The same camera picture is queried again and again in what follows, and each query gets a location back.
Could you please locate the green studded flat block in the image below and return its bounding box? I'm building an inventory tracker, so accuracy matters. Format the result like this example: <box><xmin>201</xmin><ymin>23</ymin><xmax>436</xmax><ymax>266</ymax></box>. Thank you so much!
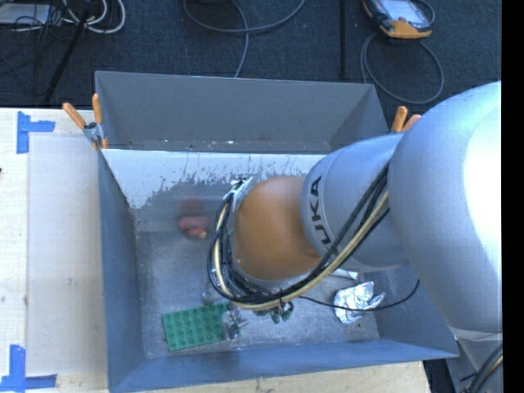
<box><xmin>160</xmin><ymin>302</ymin><xmax>230</xmax><ymax>353</ymax></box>

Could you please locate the grey metal bin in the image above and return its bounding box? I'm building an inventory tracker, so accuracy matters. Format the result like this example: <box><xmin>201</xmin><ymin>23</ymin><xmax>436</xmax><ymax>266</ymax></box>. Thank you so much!
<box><xmin>93</xmin><ymin>70</ymin><xmax>460</xmax><ymax>393</ymax></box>

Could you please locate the red-orange toy food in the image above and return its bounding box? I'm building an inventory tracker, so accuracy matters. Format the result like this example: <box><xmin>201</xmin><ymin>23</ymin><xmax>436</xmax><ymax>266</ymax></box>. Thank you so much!
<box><xmin>178</xmin><ymin>215</ymin><xmax>209</xmax><ymax>241</ymax></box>

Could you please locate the crumpled silver foil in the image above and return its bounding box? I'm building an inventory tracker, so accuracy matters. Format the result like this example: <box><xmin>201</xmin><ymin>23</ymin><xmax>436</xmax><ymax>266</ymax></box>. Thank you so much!
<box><xmin>332</xmin><ymin>281</ymin><xmax>387</xmax><ymax>325</ymax></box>

